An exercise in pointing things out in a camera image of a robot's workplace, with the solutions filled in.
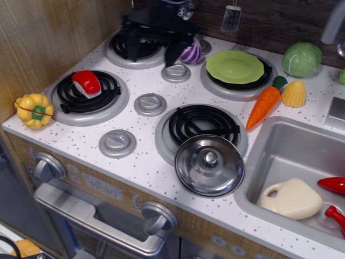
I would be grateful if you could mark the black burner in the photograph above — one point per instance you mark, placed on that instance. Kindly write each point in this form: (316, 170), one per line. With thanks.
(239, 92)
(183, 123)
(151, 53)
(72, 108)

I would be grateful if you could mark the front left black burner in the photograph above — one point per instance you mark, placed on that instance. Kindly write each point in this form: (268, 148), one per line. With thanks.
(72, 108)

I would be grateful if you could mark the silver stove knob back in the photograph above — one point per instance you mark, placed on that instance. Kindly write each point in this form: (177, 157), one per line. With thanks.
(177, 73)

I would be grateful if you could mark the silver stove knob front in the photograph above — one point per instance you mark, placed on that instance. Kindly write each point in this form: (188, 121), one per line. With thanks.
(117, 144)

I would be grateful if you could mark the oven clock display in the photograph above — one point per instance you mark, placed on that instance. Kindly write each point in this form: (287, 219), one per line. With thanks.
(103, 187)

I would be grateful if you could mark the hanging silver spatula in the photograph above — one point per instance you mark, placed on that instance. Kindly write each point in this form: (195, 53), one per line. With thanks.
(231, 19)

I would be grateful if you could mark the silver stove knob middle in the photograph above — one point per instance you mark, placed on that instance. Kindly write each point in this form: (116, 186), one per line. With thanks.
(150, 105)

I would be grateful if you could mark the front right black burner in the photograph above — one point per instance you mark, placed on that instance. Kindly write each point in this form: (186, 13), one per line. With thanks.
(183, 123)

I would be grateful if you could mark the silver stove knob rear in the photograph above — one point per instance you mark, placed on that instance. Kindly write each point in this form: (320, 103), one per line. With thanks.
(205, 45)

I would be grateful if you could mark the back left black burner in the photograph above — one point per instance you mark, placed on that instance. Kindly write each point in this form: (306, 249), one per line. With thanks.
(151, 53)

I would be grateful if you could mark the yellow toy corn piece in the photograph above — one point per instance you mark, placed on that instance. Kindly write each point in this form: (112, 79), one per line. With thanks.
(294, 94)

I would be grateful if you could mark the cream toy jug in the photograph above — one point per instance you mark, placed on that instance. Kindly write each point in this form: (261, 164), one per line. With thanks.
(293, 199)

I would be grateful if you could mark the green toy cabbage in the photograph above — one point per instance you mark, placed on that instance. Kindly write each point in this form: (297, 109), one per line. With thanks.
(301, 59)

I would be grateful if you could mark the green toy at right edge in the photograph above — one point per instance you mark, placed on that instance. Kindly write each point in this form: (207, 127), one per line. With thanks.
(342, 77)

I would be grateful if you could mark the red white toy sushi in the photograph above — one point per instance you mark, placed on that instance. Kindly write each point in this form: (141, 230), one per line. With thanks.
(87, 83)

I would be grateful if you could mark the silver oven dial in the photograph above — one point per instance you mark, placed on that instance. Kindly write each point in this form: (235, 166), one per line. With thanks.
(158, 219)
(48, 168)

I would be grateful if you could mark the silver oven door handle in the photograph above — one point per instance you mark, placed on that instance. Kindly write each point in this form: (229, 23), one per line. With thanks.
(91, 225)

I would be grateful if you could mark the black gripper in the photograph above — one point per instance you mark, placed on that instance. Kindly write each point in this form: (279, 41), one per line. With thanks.
(161, 23)

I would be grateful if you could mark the purple striped toy onion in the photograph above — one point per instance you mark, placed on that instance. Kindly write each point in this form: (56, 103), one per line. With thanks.
(192, 54)

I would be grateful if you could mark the silver faucet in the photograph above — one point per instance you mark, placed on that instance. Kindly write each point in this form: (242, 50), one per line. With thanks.
(333, 24)

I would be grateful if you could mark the orange toy carrot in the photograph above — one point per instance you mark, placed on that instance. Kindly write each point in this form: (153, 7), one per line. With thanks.
(267, 100)

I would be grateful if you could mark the steel pot lid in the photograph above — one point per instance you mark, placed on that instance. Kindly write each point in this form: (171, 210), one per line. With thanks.
(209, 165)

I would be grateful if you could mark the silver stove knob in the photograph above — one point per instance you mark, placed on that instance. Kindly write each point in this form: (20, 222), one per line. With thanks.
(205, 45)
(117, 144)
(150, 105)
(177, 73)

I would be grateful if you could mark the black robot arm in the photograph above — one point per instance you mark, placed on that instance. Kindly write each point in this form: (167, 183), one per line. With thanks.
(172, 2)

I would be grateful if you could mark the red toy piece in sink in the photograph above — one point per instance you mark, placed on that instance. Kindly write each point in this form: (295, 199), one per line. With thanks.
(333, 213)

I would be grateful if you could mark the yellow toy bell pepper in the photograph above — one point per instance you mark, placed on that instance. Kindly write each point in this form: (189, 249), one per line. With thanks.
(34, 110)

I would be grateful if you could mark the left silver oven dial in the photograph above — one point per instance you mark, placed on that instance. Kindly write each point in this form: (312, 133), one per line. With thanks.
(48, 168)

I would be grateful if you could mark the green toy plate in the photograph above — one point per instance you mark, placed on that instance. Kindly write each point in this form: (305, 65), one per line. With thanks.
(235, 67)

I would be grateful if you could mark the red toy chili pepper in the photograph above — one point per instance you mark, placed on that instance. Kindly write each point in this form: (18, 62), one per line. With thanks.
(334, 184)

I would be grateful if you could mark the hanging silver strainer spoon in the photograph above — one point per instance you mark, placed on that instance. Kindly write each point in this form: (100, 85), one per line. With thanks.
(185, 12)

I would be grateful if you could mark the back right black burner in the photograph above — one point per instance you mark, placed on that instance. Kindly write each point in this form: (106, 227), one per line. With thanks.
(239, 92)

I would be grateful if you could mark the silver sink basin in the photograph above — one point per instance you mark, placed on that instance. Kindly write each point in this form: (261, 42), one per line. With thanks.
(287, 149)

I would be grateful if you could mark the yellow object on floor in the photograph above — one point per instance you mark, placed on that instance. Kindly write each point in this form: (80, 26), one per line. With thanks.
(27, 248)

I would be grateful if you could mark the right silver oven dial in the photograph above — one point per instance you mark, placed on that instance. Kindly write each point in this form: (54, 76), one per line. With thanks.
(158, 219)

